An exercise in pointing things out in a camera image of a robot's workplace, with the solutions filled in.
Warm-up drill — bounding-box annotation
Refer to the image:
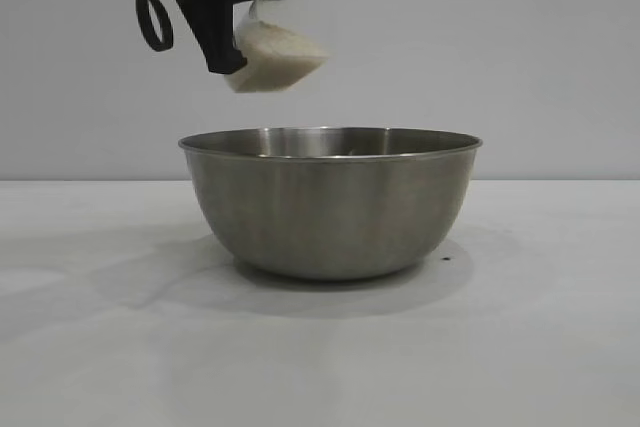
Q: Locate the stainless steel mixing bowl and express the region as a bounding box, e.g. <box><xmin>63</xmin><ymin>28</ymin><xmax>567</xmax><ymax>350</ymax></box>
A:
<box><xmin>177</xmin><ymin>126</ymin><xmax>485</xmax><ymax>282</ymax></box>

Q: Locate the black cable loop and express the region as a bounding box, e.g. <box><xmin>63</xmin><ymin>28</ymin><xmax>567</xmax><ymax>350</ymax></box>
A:
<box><xmin>133</xmin><ymin>0</ymin><xmax>174</xmax><ymax>53</ymax></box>

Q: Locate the clear plastic measuring cup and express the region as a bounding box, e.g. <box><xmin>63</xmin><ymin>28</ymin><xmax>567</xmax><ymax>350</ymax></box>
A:
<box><xmin>227</xmin><ymin>0</ymin><xmax>332</xmax><ymax>95</ymax></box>

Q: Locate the white uncooked rice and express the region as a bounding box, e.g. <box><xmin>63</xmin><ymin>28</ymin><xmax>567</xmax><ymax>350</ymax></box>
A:
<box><xmin>232</xmin><ymin>19</ymin><xmax>332</xmax><ymax>95</ymax></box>

